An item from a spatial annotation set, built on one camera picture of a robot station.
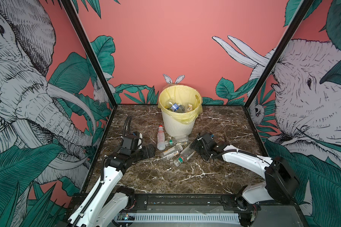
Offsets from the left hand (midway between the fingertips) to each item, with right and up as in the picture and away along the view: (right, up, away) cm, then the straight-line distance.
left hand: (150, 148), depth 78 cm
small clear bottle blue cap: (+15, +24, +17) cm, 33 cm away
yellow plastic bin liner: (+18, +34, +19) cm, 43 cm away
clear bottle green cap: (+24, +24, +17) cm, 38 cm away
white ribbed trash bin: (+14, +10, +13) cm, 22 cm away
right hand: (+24, -1, +9) cm, 26 cm away
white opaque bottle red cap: (+5, -1, +13) cm, 14 cm away
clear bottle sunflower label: (+21, -6, +10) cm, 24 cm away
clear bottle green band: (+17, +2, +18) cm, 25 cm away
